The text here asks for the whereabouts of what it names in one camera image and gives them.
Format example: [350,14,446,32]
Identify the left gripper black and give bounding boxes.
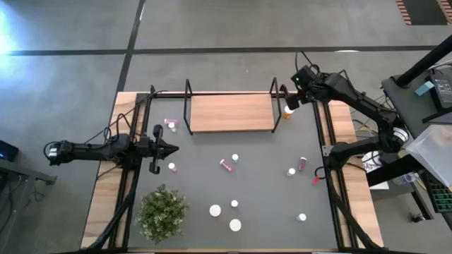
[136,123,180,175]

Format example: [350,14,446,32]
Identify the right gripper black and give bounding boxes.
[285,81,323,111]

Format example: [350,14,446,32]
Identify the green artificial potted plant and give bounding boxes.
[134,183,191,245]

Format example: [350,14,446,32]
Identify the white printed paper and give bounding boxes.
[362,150,390,191]

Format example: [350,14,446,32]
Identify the black side table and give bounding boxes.
[380,59,452,140]

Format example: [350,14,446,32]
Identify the black stand beam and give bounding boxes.
[365,153,427,188]

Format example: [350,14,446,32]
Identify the small teal box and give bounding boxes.
[414,80,435,97]

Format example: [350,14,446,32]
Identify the black round pole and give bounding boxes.
[394,34,452,88]

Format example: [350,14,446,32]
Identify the clear plastic bottle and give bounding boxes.
[392,171,418,186]

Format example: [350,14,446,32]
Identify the clear plastic sheet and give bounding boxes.
[405,123,452,188]

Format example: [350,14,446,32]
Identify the black power adapter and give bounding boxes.
[429,72,452,110]

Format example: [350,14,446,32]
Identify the grey desk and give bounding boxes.
[0,157,58,254]

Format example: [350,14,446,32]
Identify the dark rug red striped edges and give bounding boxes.
[395,0,452,26]

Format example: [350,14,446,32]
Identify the black device blue light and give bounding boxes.
[0,139,20,162]

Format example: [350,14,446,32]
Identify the black slotted rack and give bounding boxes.
[422,169,452,214]

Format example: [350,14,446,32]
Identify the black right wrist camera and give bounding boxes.
[291,65,317,87]

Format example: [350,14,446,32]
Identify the wooden shelf black metal frame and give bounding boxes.
[182,77,287,136]

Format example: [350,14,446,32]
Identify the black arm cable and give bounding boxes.
[83,84,169,145]

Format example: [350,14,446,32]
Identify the yellow floor cable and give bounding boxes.
[352,118,371,139]

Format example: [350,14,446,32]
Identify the black cable with red tag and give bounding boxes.
[311,164,329,186]

